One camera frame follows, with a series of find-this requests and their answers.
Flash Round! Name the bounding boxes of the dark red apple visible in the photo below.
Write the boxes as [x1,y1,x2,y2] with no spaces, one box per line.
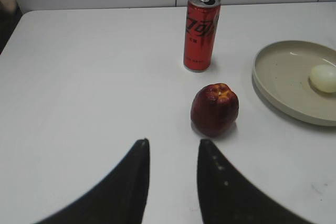
[191,83,239,137]

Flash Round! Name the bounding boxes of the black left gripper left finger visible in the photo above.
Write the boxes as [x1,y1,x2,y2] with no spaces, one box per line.
[40,138,150,223]

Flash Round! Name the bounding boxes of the red soda can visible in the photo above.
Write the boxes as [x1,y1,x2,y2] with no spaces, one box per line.
[183,0,221,72]

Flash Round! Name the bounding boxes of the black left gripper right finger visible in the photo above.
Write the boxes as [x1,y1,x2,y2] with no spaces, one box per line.
[197,140,308,223]

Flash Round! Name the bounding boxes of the beige round plate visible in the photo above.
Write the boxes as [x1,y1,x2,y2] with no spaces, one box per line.
[253,40,335,126]

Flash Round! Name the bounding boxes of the white egg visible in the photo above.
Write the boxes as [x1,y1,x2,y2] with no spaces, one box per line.
[309,65,335,93]

